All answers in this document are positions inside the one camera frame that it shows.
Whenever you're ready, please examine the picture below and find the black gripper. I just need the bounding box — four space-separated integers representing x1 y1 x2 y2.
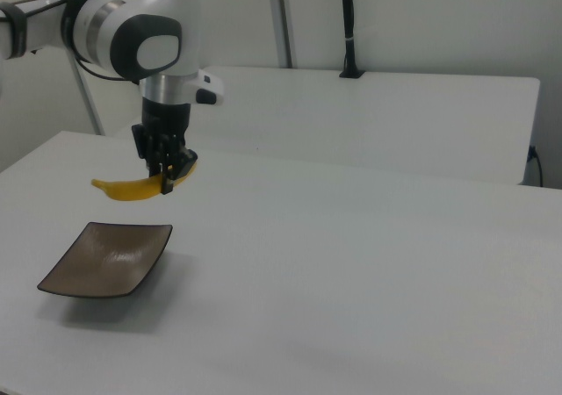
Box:
131 97 198 195

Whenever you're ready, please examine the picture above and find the yellow banana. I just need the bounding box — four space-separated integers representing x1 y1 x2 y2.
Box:
90 161 199 204

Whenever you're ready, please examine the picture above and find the square brown ceramic plate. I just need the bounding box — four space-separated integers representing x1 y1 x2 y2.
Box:
36 221 174 301

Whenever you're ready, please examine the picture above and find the white side table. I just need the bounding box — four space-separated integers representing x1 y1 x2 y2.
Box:
112 65 542 186

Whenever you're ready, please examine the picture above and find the black pole with clamp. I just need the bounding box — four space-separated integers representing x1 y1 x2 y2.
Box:
338 0 366 81

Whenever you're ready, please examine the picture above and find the grey metal frame post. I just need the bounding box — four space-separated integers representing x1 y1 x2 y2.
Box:
265 0 294 69
38 0 106 136

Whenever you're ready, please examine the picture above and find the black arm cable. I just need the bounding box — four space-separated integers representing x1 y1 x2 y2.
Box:
64 0 142 83

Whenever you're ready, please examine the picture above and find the black cable behind table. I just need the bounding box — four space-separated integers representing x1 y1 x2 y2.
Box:
528 145 544 189

